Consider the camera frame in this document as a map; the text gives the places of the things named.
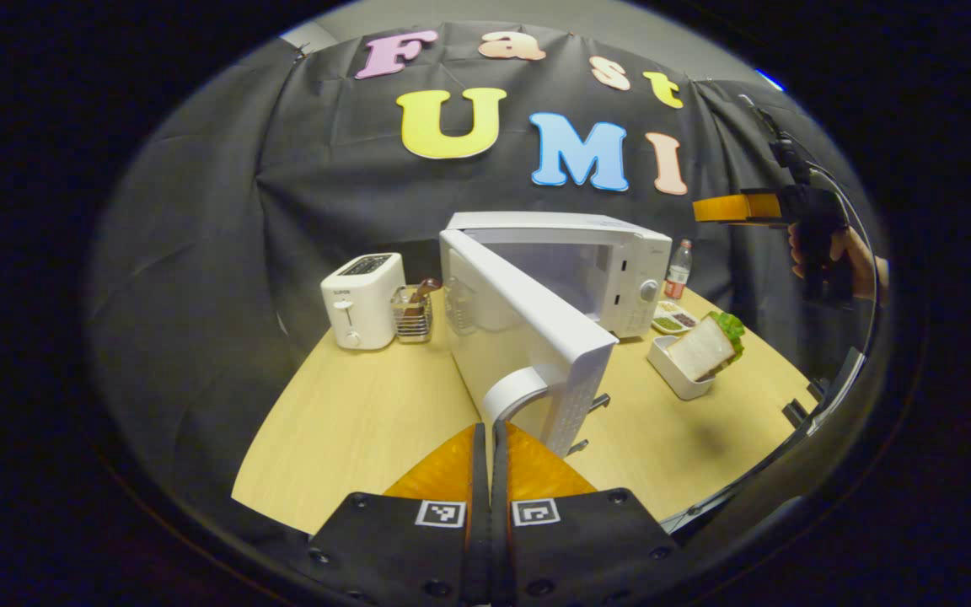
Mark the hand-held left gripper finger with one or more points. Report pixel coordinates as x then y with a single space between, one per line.
500 480
480 472

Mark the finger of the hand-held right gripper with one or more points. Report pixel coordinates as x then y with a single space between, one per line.
738 209

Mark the white divided dish with beans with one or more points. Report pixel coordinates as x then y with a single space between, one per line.
671 322

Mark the black backdrop cloth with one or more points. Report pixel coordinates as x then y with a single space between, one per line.
224 253

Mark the clear plastic bottle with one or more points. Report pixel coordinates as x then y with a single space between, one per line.
678 274

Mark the ceiling light panel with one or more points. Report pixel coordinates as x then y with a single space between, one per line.
769 80

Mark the dark brown utensil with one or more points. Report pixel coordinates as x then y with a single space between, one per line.
428 287

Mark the white rectangular tray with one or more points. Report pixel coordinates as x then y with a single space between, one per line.
675 381

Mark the sandwich with lettuce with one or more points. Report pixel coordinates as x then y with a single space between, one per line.
705 347

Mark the white toaster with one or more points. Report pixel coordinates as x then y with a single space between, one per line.
363 303

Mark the white microwave oven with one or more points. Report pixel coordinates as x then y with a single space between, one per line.
528 337

